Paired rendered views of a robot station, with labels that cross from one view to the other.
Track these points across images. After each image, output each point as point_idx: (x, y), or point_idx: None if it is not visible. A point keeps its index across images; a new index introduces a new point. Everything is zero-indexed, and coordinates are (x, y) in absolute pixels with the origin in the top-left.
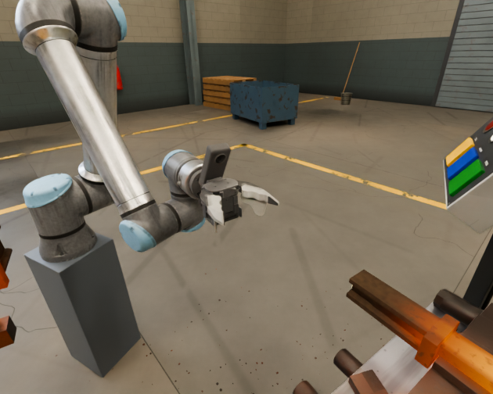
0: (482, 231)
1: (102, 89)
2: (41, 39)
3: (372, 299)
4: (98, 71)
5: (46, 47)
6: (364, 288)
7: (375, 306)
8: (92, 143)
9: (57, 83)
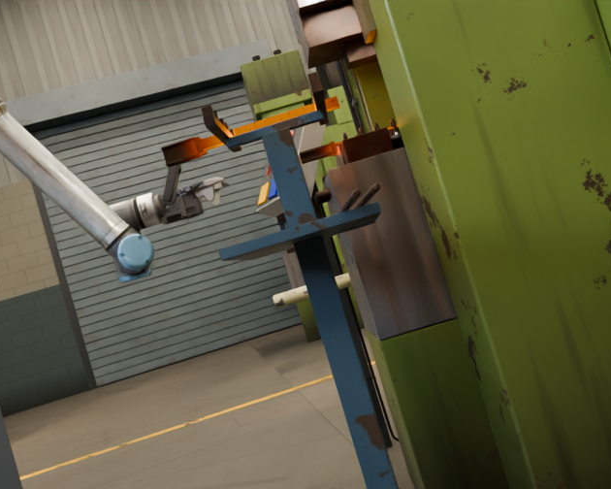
0: (311, 195)
1: None
2: (2, 111)
3: (309, 155)
4: None
5: (7, 116)
6: (305, 150)
7: (312, 156)
8: (73, 181)
9: (25, 141)
